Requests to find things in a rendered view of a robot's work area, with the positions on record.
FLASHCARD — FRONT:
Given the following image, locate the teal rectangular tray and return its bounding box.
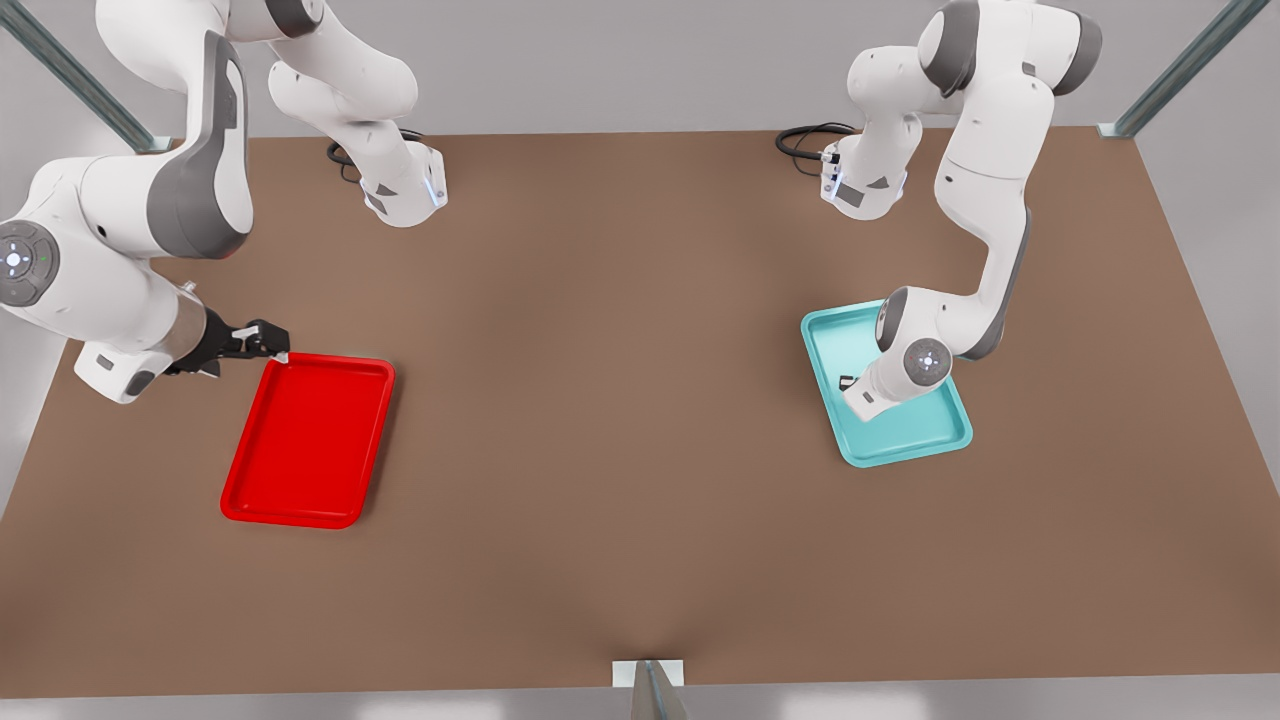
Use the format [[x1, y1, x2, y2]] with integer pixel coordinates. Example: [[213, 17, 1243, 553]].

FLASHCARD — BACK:
[[800, 298, 974, 469]]

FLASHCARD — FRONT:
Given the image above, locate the red rectangular tray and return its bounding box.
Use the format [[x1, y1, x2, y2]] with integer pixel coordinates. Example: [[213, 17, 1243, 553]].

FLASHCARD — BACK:
[[220, 352, 398, 530]]

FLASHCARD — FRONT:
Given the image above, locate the black cable loop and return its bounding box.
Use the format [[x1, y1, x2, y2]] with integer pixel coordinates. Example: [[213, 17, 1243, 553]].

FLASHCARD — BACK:
[[326, 128, 427, 187], [775, 122, 863, 182]]

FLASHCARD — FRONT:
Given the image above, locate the silver frame post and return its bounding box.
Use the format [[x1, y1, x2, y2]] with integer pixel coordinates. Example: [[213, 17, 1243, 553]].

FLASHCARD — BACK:
[[1096, 0, 1273, 140], [0, 0, 173, 154], [612, 659, 689, 720]]

